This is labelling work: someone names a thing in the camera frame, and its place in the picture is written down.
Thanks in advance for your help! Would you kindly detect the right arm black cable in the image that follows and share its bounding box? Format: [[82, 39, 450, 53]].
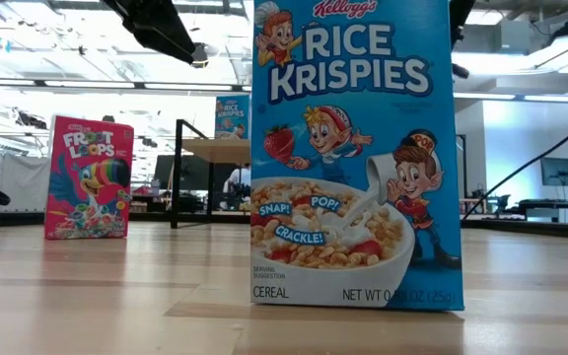
[[460, 113, 568, 222]]

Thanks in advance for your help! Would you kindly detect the black monitor screen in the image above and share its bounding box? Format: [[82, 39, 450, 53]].
[[153, 154, 215, 192]]

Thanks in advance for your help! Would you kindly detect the grey computer monitor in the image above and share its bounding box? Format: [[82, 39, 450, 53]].
[[539, 156, 568, 187]]

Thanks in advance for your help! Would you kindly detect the red Froot Loops cereal box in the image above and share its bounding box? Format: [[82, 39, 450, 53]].
[[43, 114, 135, 242]]

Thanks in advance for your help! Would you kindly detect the blue Rice Krispies cereal box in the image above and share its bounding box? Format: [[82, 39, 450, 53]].
[[248, 0, 465, 313], [214, 94, 251, 141]]

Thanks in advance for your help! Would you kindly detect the black ceiling spotlight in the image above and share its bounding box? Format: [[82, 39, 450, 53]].
[[187, 42, 211, 69]]

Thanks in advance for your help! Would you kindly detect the black desk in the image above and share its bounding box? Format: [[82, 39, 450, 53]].
[[508, 196, 568, 224]]

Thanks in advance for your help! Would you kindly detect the person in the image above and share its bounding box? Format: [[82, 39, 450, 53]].
[[221, 165, 252, 211]]

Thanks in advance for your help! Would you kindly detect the white table cover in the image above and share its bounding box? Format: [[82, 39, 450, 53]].
[[0, 154, 52, 214]]

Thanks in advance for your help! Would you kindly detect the wooden shelf with black legs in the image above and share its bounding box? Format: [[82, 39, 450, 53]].
[[171, 117, 467, 231]]

